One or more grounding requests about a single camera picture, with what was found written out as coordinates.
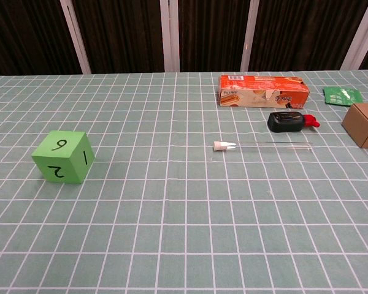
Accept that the green foam cube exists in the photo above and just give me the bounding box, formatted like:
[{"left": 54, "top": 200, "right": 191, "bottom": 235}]
[{"left": 31, "top": 130, "right": 96, "bottom": 184}]

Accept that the green checkered tablecloth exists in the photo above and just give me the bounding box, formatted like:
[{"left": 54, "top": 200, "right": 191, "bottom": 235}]
[{"left": 0, "top": 69, "right": 368, "bottom": 294}]

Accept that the orange snack box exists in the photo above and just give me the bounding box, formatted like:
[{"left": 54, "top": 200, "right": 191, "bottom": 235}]
[{"left": 218, "top": 74, "right": 310, "bottom": 110}]

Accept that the black and red device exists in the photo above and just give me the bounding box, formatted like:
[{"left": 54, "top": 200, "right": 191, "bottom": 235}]
[{"left": 267, "top": 111, "right": 321, "bottom": 134}]

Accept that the green foil packet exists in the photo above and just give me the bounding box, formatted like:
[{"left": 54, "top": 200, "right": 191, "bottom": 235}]
[{"left": 322, "top": 86, "right": 363, "bottom": 107}]

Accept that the brown cardboard box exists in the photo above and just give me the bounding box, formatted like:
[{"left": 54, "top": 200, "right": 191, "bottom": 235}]
[{"left": 341, "top": 102, "right": 368, "bottom": 149}]

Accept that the white folding screen frame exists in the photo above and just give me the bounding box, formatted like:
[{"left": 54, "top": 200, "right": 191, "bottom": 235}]
[{"left": 59, "top": 0, "right": 368, "bottom": 74}]

